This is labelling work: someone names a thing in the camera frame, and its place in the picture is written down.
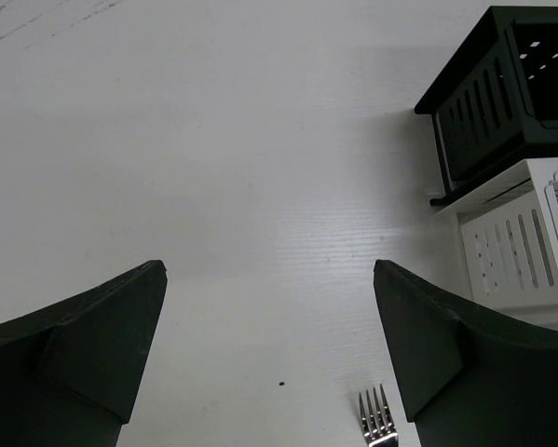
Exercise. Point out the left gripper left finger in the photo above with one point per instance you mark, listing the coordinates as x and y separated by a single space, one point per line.
70 372

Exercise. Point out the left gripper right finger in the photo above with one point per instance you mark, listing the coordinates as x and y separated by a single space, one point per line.
467 375

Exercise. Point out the silver fork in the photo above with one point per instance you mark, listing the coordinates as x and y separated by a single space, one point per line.
377 424

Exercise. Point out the white utensil container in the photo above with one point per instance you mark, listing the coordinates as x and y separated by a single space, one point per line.
505 233

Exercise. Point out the black utensil container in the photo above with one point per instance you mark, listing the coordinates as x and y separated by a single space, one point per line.
495 103

